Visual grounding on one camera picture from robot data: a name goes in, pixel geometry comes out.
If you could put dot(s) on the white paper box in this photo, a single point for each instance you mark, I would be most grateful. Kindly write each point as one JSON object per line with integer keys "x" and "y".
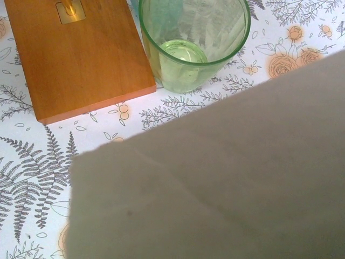
{"x": 215, "y": 175}

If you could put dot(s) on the floral tablecloth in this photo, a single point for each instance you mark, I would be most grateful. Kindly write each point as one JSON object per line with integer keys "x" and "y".
{"x": 40, "y": 162}

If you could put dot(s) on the green glass tumbler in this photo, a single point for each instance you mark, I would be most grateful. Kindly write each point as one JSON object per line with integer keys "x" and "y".
{"x": 188, "y": 70}

